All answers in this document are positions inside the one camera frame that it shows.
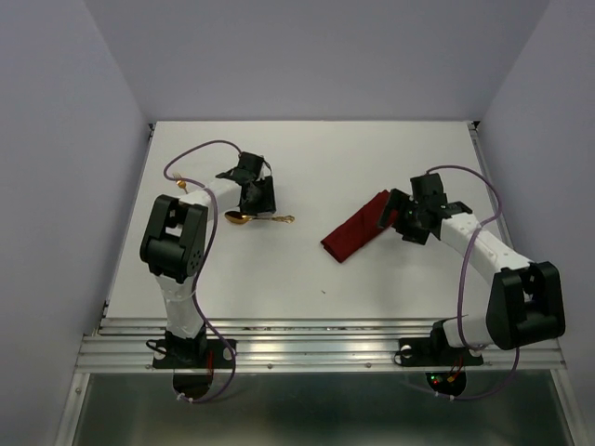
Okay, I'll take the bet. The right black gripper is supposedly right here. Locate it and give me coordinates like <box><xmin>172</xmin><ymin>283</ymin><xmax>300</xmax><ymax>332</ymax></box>
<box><xmin>372</xmin><ymin>188</ymin><xmax>428</xmax><ymax>244</ymax></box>

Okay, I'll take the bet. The gold spoon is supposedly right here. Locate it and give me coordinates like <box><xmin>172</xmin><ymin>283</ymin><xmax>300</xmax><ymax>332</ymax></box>
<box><xmin>224</xmin><ymin>211</ymin><xmax>295</xmax><ymax>225</ymax></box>

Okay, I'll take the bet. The dark red cloth napkin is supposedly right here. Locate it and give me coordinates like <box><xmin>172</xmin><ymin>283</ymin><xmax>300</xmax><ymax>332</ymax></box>
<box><xmin>321</xmin><ymin>190</ymin><xmax>390</xmax><ymax>264</ymax></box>

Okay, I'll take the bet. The gold fork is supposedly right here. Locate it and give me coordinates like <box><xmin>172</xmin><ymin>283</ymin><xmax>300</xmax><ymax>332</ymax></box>
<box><xmin>173</xmin><ymin>172</ymin><xmax>189</xmax><ymax>194</ymax></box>

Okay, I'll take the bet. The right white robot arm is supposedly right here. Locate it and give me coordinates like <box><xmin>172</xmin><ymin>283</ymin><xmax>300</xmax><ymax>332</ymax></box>
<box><xmin>378</xmin><ymin>173</ymin><xmax>566</xmax><ymax>362</ymax></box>

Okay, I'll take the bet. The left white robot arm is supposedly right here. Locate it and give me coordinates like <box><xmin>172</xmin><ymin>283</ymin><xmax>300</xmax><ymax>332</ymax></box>
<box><xmin>139</xmin><ymin>151</ymin><xmax>276</xmax><ymax>369</ymax></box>

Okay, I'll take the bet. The right aluminium table edge rail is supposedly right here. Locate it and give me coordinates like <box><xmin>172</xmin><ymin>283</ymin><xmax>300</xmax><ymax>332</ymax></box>
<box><xmin>467</xmin><ymin>121</ymin><xmax>513</xmax><ymax>248</ymax></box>

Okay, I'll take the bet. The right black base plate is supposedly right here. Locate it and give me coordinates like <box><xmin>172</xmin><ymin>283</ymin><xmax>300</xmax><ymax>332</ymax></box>
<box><xmin>393</xmin><ymin>337</ymin><xmax>483</xmax><ymax>367</ymax></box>

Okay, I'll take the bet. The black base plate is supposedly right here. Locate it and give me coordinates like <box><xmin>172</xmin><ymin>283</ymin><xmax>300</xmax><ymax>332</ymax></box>
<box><xmin>393</xmin><ymin>337</ymin><xmax>483</xmax><ymax>367</ymax></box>
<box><xmin>149</xmin><ymin>338</ymin><xmax>233</xmax><ymax>370</ymax></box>

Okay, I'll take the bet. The aluminium mounting rail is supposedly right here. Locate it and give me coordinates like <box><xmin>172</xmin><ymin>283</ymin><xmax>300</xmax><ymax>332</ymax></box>
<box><xmin>73</xmin><ymin>317</ymin><xmax>568</xmax><ymax>374</ymax></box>

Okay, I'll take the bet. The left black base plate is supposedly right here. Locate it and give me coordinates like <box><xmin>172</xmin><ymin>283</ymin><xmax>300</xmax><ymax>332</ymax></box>
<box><xmin>149</xmin><ymin>338</ymin><xmax>233</xmax><ymax>370</ymax></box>

